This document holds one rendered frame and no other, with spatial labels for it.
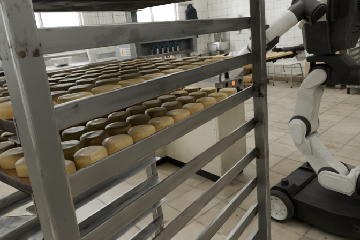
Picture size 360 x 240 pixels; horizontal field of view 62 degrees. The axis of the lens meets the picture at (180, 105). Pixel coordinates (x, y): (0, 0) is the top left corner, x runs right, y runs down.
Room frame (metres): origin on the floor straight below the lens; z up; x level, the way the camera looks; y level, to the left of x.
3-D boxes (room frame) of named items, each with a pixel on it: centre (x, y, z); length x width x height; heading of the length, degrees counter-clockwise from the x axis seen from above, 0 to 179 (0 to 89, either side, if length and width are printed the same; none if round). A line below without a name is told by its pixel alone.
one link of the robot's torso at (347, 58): (1.66, -0.90, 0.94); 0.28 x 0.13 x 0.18; 41
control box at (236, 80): (2.23, -0.41, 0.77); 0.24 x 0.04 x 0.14; 130
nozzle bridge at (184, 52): (2.89, 0.15, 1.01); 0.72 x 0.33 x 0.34; 130
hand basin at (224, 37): (7.21, -1.11, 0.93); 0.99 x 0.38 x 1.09; 41
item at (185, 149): (2.51, -0.17, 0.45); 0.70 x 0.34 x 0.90; 40
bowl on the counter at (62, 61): (4.84, 1.81, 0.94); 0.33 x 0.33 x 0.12
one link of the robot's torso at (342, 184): (1.63, -0.93, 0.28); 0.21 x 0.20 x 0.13; 41
